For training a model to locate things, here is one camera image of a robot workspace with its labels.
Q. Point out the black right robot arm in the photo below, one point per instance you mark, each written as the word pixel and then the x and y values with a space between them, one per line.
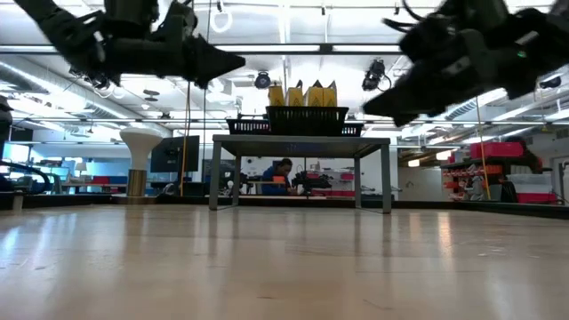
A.
pixel 533 26

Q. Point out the person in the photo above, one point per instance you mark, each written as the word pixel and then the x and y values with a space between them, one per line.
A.
pixel 275 178

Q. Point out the black studio light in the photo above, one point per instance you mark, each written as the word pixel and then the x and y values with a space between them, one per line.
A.
pixel 101 83
pixel 373 74

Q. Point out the grey perforated metal shelf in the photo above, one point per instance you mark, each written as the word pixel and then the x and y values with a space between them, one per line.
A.
pixel 302 146

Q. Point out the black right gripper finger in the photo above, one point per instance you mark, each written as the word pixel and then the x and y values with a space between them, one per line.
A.
pixel 413 93
pixel 406 119

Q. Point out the storage rack with bins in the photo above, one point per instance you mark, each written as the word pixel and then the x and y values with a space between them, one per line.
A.
pixel 489 178

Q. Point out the black mesh basket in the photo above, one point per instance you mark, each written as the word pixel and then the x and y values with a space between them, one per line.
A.
pixel 354 129
pixel 249 126
pixel 306 120

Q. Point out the white mushroom lamp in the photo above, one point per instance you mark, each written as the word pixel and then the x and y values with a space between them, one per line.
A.
pixel 140 146

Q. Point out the black computer monitor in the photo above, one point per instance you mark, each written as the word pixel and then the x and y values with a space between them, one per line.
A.
pixel 174 154

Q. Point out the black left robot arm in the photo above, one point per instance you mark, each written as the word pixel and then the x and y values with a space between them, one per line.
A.
pixel 62 31

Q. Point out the black overhead camera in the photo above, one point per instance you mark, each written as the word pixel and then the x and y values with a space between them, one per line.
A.
pixel 262 80

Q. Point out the red storage bin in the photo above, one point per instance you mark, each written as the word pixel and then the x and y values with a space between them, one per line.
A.
pixel 495 149

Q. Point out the yellow crayon box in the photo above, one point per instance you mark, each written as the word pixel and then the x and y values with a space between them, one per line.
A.
pixel 294 98
pixel 314 98

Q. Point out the black overhead crossbeam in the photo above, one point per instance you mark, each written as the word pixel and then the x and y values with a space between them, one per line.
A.
pixel 326 49

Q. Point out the black background robot arm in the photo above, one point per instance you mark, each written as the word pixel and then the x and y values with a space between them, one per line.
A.
pixel 311 181

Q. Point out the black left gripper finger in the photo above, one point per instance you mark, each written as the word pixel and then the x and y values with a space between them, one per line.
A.
pixel 209 53
pixel 206 75

